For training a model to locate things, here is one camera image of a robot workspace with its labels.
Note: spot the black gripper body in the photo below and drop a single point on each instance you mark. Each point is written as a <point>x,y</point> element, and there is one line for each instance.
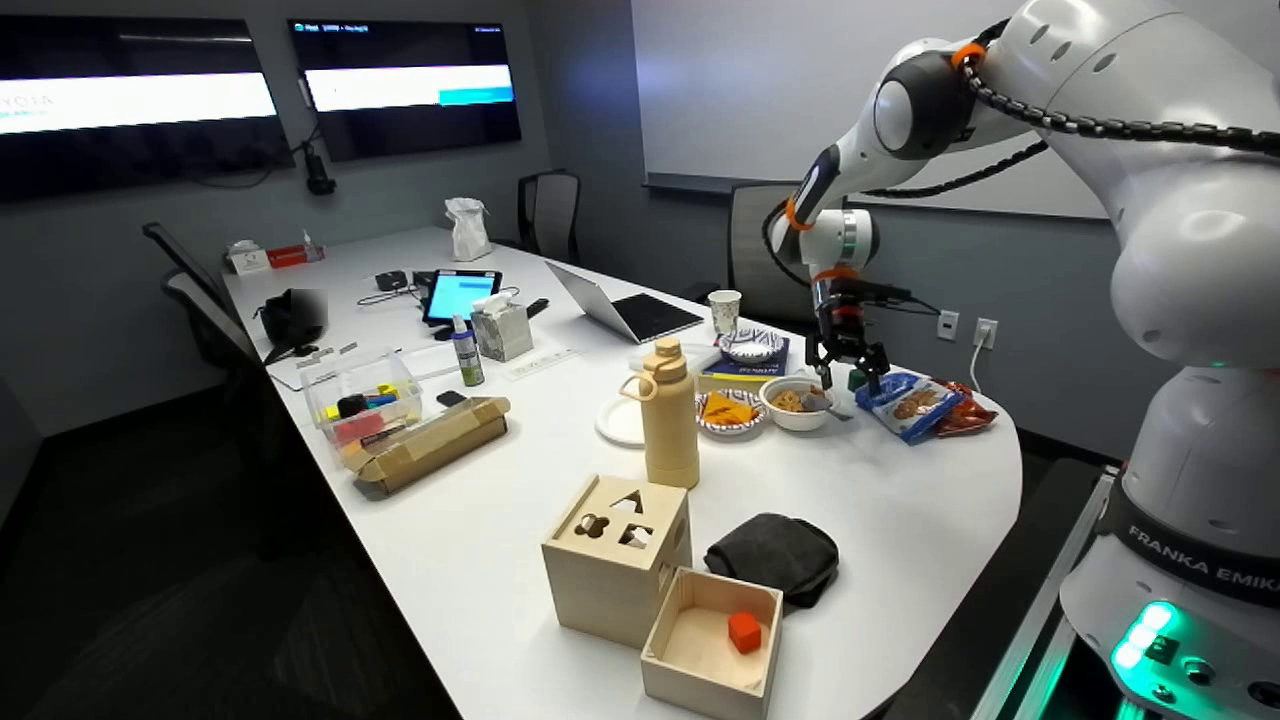
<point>851,334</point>

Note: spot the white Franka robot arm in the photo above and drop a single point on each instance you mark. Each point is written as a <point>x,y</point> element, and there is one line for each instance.
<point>1200,265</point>

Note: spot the white bowl with food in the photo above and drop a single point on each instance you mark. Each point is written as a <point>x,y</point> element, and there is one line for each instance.
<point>789,422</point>

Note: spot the blue patterned white bowl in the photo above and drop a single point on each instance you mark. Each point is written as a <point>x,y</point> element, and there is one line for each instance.
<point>753,349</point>

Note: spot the small bowl of orange snacks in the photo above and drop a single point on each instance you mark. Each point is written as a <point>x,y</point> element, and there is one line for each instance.
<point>731,409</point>

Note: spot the blue cookie bag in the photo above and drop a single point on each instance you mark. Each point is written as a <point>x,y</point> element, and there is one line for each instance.
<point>909,407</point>

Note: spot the orange chip bag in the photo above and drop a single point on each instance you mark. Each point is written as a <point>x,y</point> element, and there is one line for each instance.
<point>973,409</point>

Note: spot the clear glass cup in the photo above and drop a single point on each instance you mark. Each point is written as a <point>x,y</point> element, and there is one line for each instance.
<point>726,319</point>

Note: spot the grey mesh office chair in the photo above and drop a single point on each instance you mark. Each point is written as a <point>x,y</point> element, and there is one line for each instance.
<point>748,255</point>
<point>202,301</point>
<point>551,212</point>

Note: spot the beige water bottle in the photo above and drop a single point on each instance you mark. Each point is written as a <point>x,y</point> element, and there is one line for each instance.
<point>671,425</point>

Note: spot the open black laptop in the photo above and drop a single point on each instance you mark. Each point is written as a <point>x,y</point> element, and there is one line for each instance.
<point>652,313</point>

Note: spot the dark grey cloth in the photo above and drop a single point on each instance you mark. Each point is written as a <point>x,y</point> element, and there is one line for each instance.
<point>774,552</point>

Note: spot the white round plate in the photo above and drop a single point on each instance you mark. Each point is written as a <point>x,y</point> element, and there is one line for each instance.
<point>622,425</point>

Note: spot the orange block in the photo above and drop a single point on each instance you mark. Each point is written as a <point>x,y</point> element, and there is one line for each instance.
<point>744,634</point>

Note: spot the wooden shape sorter box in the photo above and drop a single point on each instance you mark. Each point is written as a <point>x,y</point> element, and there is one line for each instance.
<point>604,587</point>

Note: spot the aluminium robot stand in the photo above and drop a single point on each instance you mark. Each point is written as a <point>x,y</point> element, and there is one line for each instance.
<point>1045,624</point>

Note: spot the open wooden tray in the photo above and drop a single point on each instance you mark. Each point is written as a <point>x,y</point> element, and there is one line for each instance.
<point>694,654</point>

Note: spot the white tissue box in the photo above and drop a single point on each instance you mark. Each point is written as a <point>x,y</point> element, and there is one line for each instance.
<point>501,331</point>

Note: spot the small spray bottle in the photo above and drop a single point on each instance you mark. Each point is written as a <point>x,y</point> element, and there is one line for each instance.
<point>469,356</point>

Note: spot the tablet with blue screen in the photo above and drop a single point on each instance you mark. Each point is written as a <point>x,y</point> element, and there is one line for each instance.
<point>461,294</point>

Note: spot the black phone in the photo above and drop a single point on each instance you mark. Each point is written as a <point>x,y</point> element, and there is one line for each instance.
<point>450,398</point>

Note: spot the white plastic bag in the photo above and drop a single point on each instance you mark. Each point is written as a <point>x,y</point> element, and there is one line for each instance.
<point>466,230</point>

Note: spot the black case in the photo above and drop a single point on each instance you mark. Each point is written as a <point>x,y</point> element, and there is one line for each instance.
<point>391,283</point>

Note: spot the clear plastic bin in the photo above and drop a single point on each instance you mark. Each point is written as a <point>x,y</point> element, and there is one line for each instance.
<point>360,407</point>

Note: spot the white paper sheet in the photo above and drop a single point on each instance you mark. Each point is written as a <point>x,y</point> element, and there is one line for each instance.
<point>313,364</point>

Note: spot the black bag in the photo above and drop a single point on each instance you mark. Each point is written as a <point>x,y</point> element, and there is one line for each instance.
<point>293,320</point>

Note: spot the red box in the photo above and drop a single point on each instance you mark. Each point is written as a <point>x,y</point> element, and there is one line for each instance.
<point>291,255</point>

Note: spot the small white box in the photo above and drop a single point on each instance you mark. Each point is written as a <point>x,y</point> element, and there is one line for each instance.
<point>251,256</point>

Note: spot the white wall outlet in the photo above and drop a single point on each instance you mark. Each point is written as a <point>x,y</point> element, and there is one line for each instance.
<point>944,325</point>
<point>985,334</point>

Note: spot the wall whiteboard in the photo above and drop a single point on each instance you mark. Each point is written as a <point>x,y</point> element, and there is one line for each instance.
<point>734,81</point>

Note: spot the wall display screen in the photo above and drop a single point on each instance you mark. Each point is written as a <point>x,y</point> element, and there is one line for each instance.
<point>401,87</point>
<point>134,107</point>

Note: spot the black wall webcam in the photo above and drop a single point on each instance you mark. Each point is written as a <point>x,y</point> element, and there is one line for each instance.
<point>317,166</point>

